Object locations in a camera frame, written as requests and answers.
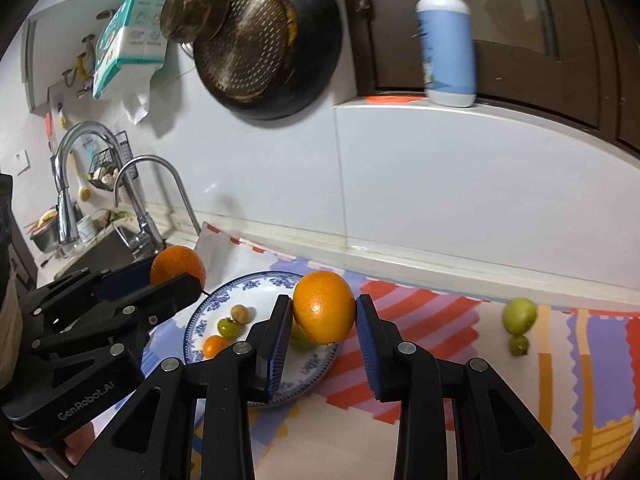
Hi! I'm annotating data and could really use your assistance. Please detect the person's clothing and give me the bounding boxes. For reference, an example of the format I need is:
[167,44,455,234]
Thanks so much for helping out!
[0,174,26,391]

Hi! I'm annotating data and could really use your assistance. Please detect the white plastic bag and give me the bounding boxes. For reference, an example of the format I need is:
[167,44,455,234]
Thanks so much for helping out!
[121,67,157,126]

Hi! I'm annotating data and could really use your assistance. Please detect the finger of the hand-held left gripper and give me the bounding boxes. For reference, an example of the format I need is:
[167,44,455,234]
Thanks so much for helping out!
[20,258,158,321]
[30,272,207,361]

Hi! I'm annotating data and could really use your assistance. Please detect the teal and white tissue pack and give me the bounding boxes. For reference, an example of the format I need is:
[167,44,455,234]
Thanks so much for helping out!
[92,0,172,100]

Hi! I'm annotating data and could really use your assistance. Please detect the person's left hand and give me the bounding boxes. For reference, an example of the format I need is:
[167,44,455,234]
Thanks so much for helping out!
[64,422,99,467]

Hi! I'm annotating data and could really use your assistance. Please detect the white paper sheet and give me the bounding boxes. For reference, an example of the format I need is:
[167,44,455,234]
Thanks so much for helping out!
[192,220,283,288]

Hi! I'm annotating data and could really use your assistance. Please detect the dark brown window frame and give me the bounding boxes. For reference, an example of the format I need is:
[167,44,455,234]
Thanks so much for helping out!
[345,0,640,153]

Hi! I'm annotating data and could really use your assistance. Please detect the blue and white patterned plate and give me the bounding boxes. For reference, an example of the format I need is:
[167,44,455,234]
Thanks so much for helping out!
[183,271,341,407]

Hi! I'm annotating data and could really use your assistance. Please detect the wall hooks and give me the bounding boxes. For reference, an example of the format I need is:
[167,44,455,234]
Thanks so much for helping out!
[61,35,99,97]

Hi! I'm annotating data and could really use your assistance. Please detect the black wire basket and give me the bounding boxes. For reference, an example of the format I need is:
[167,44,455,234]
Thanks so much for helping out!
[87,132,139,192]

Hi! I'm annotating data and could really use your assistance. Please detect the blue and white pump bottle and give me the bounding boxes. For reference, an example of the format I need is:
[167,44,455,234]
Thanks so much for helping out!
[415,0,477,108]

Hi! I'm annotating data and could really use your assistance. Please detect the chrome gooseneck faucet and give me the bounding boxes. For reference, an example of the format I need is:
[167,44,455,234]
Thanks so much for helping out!
[113,155,202,257]

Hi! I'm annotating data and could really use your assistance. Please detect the colourful foam puzzle mat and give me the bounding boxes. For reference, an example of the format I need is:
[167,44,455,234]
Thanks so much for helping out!
[140,220,640,480]

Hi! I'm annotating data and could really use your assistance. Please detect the small orange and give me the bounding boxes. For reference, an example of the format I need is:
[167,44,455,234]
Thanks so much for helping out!
[203,335,229,359]

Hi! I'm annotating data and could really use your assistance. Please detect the black frying pan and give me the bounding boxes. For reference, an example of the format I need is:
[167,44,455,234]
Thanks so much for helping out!
[192,0,344,121]

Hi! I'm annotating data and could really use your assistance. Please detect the kitchen sink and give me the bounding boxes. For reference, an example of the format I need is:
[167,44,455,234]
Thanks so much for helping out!
[54,224,167,283]

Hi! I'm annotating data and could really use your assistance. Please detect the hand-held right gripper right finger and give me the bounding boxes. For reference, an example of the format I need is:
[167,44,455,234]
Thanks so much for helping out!
[355,294,583,480]

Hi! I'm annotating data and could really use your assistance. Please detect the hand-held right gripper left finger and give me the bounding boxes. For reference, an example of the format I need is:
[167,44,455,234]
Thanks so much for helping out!
[65,294,293,480]

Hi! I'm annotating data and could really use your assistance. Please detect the chrome pull-down faucet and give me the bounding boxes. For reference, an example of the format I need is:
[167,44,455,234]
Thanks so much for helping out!
[54,121,127,246]

